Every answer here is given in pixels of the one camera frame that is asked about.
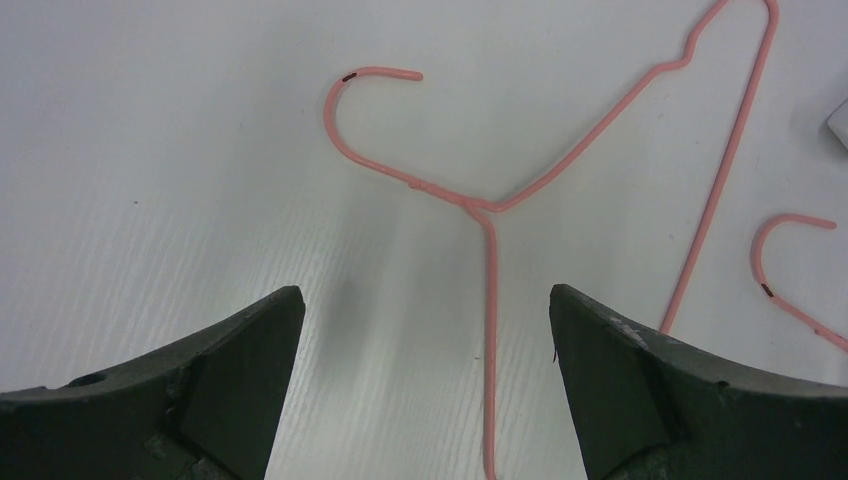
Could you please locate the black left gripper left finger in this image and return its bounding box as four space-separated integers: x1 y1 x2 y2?
1 286 305 479

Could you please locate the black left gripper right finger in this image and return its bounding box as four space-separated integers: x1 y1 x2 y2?
549 284 847 479

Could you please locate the thin pink wire hanger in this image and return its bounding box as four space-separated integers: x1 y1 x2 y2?
322 0 780 479

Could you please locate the silver clothes rack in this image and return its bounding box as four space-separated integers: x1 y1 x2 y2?
827 100 848 149

